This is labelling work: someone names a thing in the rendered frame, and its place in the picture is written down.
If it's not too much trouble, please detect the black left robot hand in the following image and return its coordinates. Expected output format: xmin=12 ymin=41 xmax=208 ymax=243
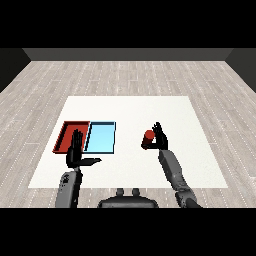
xmin=65 ymin=128 xmax=103 ymax=169

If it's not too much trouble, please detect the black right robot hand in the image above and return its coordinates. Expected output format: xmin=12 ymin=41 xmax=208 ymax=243
xmin=148 ymin=121 xmax=169 ymax=151

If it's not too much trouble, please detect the small red can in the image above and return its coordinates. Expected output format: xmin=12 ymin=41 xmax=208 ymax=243
xmin=140 ymin=129 xmax=156 ymax=151

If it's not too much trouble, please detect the red shallow open box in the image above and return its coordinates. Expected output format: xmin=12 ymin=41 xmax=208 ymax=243
xmin=52 ymin=120 xmax=91 ymax=155

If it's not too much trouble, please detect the light blue shallow open box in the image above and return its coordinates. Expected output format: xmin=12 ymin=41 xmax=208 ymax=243
xmin=82 ymin=121 xmax=117 ymax=155

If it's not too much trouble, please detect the dark grey robot body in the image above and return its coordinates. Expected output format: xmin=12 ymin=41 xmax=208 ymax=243
xmin=97 ymin=188 xmax=160 ymax=209

